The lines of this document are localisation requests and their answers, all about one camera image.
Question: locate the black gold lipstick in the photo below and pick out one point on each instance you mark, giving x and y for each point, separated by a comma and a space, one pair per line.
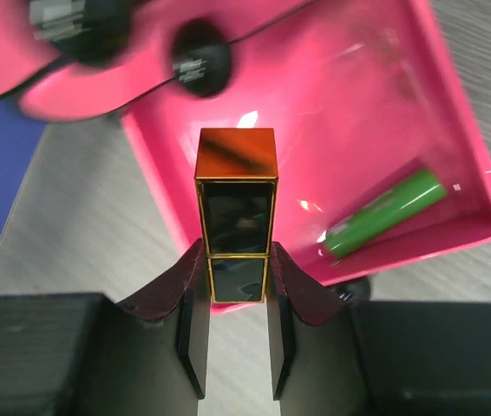
236, 179

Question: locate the pink drawer front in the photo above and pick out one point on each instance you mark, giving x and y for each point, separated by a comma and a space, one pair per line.
359, 94

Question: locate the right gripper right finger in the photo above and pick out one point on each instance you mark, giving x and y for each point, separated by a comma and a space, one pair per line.
335, 357

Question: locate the green lipstick tube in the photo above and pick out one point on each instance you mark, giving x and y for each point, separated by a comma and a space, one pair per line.
401, 202

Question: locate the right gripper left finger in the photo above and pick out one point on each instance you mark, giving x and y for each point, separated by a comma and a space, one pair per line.
84, 354

